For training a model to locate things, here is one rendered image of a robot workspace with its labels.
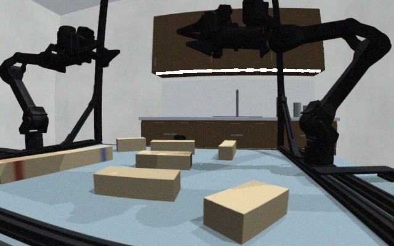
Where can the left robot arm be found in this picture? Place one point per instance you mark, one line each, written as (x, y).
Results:
(318, 115)

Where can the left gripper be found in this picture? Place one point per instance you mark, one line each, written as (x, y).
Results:
(228, 37)

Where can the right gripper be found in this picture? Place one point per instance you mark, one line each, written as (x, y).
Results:
(76, 45)

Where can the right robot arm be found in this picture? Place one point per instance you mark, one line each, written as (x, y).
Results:
(35, 118)

